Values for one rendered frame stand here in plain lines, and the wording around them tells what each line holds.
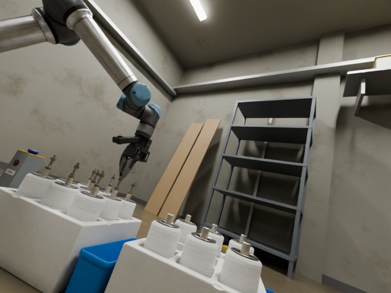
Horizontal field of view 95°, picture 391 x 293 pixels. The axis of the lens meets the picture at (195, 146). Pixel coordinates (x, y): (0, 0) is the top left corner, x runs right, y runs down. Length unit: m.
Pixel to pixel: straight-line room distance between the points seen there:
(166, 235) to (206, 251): 0.12
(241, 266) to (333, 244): 2.12
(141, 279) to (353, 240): 2.32
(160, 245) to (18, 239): 0.43
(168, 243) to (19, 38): 0.83
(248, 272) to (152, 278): 0.24
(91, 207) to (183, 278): 0.36
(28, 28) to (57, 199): 0.59
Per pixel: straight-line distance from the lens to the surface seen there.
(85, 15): 0.82
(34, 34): 0.93
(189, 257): 0.55
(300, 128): 2.36
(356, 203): 2.68
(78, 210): 0.70
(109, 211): 0.80
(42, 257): 0.73
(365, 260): 2.64
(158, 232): 0.57
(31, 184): 0.86
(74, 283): 0.69
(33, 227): 0.76
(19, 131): 3.19
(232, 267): 0.55
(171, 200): 2.78
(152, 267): 0.56
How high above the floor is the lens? 0.34
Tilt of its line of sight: 17 degrees up
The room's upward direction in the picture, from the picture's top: 19 degrees clockwise
